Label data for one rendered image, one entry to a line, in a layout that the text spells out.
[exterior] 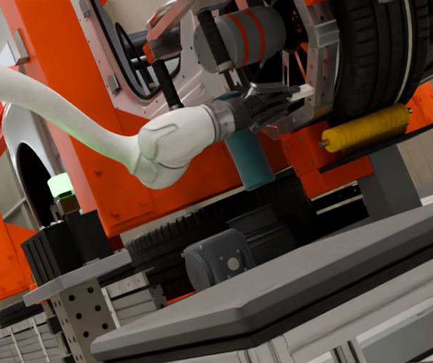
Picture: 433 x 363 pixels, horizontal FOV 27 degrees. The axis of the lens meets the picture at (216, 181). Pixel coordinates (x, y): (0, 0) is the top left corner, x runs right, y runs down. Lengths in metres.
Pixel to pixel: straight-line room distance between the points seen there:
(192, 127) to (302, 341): 1.21
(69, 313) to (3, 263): 2.27
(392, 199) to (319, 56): 0.46
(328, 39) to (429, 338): 0.73
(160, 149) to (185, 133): 0.06
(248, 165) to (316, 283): 1.60
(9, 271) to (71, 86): 1.95
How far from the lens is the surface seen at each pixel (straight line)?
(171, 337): 0.87
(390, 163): 2.42
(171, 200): 2.64
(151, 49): 2.43
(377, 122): 2.31
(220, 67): 2.11
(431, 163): 8.74
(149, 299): 2.73
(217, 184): 2.70
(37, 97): 1.94
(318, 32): 2.15
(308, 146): 2.30
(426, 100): 5.67
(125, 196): 2.59
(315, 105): 2.24
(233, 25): 2.30
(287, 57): 2.47
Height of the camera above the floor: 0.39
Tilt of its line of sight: 3 degrees up
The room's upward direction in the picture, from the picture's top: 22 degrees counter-clockwise
